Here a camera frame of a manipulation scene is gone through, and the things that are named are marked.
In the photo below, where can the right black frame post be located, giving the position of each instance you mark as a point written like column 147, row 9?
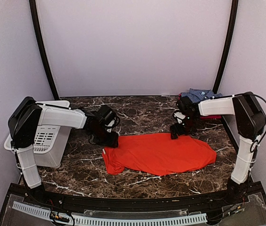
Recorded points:
column 227, row 45

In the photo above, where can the orange garment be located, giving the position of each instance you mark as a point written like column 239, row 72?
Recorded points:
column 158, row 154

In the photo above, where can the left black frame post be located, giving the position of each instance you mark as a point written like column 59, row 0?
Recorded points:
column 41, row 47

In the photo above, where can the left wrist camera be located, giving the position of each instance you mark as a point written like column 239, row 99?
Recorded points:
column 107, row 117

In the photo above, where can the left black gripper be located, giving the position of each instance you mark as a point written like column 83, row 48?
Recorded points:
column 111, row 142

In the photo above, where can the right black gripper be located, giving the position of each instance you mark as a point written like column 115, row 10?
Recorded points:
column 179, row 131

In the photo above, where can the black frame post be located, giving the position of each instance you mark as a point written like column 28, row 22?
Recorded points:
column 41, row 47
column 227, row 45

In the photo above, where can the red folded garment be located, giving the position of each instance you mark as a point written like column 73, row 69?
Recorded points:
column 210, row 117

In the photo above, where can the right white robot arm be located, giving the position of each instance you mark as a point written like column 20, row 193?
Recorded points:
column 250, row 121

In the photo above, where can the blue checked shirt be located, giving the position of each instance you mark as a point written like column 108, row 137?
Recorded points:
column 198, row 95

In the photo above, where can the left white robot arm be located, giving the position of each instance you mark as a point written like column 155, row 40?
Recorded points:
column 30, row 115

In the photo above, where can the white plastic laundry basket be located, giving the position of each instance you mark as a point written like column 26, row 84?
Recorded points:
column 49, row 141

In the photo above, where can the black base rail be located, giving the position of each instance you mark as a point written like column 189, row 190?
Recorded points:
column 211, row 202

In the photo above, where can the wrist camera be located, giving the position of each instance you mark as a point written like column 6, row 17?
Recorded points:
column 107, row 117
column 179, row 117

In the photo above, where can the white slotted cable duct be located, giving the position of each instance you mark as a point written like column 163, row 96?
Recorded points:
column 81, row 220

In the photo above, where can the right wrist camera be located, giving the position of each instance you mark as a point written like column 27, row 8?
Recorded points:
column 179, row 117

